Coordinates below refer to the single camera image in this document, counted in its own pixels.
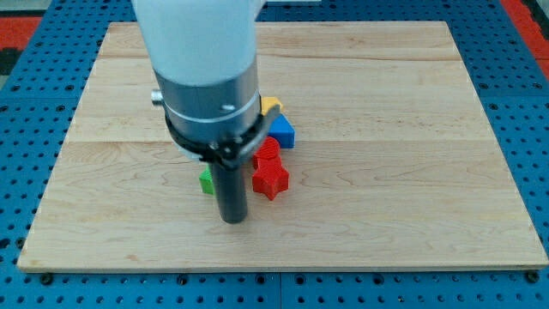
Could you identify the blue triangle block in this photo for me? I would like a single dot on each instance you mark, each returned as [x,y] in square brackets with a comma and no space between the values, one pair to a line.
[283,132]

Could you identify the red cylinder block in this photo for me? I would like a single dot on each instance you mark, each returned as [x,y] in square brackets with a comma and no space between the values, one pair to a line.
[269,150]

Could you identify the light wooden board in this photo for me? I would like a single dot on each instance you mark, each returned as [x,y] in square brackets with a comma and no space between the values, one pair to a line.
[395,167]

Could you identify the green block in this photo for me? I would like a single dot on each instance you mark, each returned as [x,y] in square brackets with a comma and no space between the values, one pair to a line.
[206,181]

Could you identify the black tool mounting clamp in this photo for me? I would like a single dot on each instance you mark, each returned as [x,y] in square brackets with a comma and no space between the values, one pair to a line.
[229,152]

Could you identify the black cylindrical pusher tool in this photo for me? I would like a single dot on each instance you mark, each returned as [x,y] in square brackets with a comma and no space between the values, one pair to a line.
[229,190]

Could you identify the yellow block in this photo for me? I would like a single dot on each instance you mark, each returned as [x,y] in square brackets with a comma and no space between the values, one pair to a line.
[267,103]

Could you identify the red star block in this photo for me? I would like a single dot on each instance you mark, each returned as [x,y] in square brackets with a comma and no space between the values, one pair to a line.
[270,177]

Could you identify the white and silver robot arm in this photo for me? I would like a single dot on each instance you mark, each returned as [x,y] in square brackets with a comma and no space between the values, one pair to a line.
[203,53]

